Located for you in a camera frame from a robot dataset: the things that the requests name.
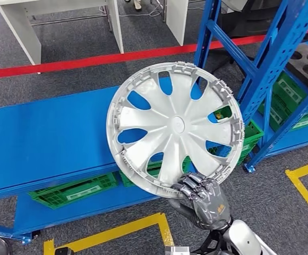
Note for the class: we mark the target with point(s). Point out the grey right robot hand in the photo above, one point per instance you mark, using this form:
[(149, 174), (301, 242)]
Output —
[(210, 207)]

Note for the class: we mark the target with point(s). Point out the white desk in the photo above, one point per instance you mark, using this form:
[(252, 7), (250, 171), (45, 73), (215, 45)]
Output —
[(23, 38)]

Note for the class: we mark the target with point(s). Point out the white desk side panel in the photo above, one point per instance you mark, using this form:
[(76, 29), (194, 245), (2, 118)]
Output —
[(177, 21)]

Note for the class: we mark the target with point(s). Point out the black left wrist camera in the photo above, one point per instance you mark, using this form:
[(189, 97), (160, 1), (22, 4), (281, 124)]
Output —
[(63, 251)]

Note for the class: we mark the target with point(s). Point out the person's shoe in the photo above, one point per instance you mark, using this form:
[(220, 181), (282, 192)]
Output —
[(137, 4)]

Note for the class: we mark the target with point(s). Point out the stacked green plastic crates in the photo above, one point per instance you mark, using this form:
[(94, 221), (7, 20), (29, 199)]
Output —
[(287, 93)]

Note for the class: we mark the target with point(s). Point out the silver plastic wheel cover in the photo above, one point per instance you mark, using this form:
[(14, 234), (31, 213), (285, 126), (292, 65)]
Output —
[(177, 125)]

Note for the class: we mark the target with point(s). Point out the yellow floor tape square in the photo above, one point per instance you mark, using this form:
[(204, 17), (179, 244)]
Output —
[(116, 232), (292, 174)]

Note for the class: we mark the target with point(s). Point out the blue metal shelf rack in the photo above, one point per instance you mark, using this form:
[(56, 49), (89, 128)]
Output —
[(297, 139), (37, 140)]

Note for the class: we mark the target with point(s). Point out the open green plastic crate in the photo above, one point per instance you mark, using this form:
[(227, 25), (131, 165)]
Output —
[(252, 137)]

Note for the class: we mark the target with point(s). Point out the black foam tray with holes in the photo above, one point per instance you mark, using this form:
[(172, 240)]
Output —
[(294, 67)]

